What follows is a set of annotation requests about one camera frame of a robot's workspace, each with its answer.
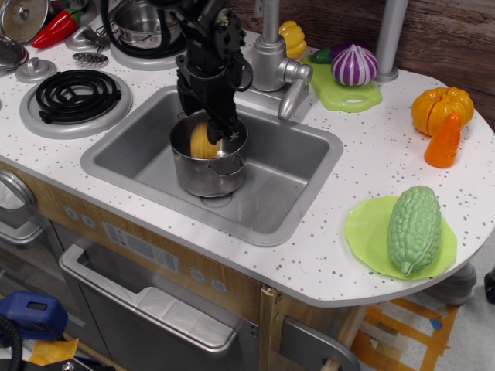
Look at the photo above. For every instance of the steel pot lid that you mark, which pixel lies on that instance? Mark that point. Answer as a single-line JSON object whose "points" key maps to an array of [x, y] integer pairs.
{"points": [[21, 20]]}

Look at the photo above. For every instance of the yellow toy bell pepper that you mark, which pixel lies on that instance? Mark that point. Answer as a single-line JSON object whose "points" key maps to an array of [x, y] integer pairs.
{"points": [[295, 39]]}

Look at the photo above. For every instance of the purple toy onion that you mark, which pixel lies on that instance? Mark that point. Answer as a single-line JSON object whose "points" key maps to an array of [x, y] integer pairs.
{"points": [[355, 66]]}

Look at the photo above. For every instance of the grey toy sink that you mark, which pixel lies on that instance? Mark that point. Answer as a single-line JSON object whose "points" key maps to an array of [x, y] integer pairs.
{"points": [[287, 164]]}

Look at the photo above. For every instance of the black coil burner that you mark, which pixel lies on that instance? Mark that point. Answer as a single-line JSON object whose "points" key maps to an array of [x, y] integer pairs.
{"points": [[76, 96]]}

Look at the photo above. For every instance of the silver oven door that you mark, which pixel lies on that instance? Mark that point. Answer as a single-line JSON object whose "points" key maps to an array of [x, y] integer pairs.
{"points": [[149, 323]]}

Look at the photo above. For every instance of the orange toy carrot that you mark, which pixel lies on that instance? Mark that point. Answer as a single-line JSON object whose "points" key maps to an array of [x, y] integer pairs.
{"points": [[442, 149]]}

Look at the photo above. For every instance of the silver toy faucet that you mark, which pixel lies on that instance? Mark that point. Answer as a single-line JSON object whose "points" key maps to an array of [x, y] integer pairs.
{"points": [[279, 83]]}

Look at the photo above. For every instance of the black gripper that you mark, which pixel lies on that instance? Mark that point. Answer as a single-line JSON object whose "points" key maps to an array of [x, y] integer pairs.
{"points": [[205, 82]]}

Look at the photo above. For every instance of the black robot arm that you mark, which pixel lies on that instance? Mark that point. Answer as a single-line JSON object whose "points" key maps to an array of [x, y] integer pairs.
{"points": [[211, 27]]}

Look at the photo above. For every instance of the steel strainer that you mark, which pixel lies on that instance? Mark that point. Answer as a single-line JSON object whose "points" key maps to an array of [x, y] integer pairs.
{"points": [[13, 54]]}

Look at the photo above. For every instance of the blue tool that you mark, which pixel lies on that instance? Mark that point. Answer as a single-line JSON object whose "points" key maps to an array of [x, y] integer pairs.
{"points": [[35, 316]]}

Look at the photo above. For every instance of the steel pot in sink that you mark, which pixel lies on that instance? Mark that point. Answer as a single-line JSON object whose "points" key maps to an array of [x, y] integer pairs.
{"points": [[209, 177]]}

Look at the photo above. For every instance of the green bitter gourd toy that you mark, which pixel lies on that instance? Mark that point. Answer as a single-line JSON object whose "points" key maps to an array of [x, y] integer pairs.
{"points": [[414, 230]]}

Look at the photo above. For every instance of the steel pot on stove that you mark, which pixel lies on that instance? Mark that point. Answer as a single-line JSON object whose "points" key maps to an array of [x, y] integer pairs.
{"points": [[144, 26]]}

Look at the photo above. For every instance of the silver slotted spoon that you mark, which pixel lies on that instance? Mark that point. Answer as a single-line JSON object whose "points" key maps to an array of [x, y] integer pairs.
{"points": [[90, 57]]}

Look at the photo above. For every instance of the grey support pole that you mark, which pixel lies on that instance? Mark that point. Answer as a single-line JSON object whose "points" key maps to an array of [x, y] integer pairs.
{"points": [[388, 40]]}

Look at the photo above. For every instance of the grey stove knob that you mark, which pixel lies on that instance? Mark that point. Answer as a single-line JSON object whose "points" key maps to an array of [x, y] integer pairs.
{"points": [[35, 70]]}

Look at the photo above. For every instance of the yellow toy corn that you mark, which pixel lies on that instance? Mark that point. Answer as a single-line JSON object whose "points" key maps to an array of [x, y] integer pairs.
{"points": [[200, 147]]}

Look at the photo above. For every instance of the orange toy pumpkin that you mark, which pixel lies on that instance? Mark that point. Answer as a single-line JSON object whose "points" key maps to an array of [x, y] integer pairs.
{"points": [[432, 107]]}

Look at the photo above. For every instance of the red toy pepper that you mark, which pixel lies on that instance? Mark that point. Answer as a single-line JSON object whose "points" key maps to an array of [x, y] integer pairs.
{"points": [[64, 24]]}

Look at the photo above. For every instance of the green toy cutting board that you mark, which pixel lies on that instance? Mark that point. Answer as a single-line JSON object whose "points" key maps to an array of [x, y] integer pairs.
{"points": [[337, 97]]}

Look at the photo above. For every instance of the light green plate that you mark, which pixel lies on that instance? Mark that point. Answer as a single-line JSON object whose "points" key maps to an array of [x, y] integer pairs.
{"points": [[366, 233]]}

